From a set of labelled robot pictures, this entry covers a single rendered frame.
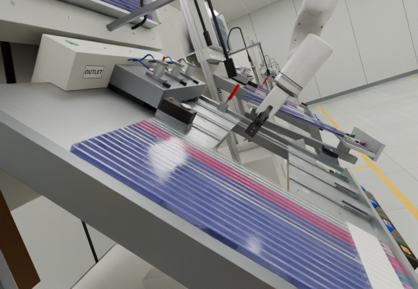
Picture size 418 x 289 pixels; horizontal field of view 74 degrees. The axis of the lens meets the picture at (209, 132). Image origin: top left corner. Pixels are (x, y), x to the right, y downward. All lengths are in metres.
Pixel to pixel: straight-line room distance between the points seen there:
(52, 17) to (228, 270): 0.56
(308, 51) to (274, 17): 7.68
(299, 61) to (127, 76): 0.45
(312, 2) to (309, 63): 0.15
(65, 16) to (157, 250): 0.53
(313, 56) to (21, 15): 0.66
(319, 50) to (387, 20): 7.97
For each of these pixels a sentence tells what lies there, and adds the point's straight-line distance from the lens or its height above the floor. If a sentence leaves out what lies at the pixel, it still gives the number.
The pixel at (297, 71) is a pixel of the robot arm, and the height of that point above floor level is 1.08.
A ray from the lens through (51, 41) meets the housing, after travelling 0.61.
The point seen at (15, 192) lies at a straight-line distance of 0.68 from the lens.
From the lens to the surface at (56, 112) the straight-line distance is 0.50.
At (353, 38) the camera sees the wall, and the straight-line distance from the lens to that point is 8.54.
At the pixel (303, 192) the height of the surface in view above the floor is 0.83.
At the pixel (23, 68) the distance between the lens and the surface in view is 0.79.
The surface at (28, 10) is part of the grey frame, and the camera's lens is 0.64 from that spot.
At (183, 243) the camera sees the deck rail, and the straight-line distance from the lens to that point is 0.32.
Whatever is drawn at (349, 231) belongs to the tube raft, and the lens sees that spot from 0.57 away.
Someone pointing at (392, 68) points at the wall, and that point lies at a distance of 8.74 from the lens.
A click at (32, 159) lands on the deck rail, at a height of 1.08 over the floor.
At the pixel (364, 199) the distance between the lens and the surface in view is 0.78.
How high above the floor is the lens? 1.08
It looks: 7 degrees down
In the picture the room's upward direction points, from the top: 19 degrees counter-clockwise
